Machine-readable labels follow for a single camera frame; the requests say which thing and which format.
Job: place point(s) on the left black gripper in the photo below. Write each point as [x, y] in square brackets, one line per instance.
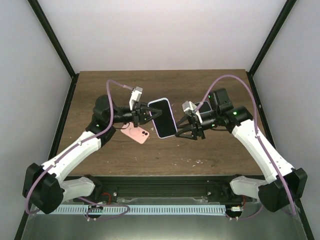
[139, 114]

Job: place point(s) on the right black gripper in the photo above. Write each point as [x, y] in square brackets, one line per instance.
[194, 122]

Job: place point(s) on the phone from purple case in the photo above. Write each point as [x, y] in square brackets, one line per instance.
[164, 124]

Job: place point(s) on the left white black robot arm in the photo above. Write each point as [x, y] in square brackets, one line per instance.
[45, 186]

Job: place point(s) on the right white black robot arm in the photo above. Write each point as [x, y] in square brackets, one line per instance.
[282, 184]

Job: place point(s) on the pink phone case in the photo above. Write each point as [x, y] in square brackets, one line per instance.
[137, 134]

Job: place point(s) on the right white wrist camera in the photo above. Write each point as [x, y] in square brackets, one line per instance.
[189, 108]

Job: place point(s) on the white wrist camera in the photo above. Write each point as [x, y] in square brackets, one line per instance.
[189, 108]
[135, 96]

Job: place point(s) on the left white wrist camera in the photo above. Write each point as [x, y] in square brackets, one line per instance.
[135, 96]

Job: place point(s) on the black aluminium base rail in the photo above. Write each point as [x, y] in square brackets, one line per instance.
[213, 188]

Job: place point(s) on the left black frame post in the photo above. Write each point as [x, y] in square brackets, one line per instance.
[43, 20]

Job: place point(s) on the black frame post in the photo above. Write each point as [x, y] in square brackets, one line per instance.
[276, 27]
[43, 20]

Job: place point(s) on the right black frame post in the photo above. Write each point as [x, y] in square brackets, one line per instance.
[276, 27]

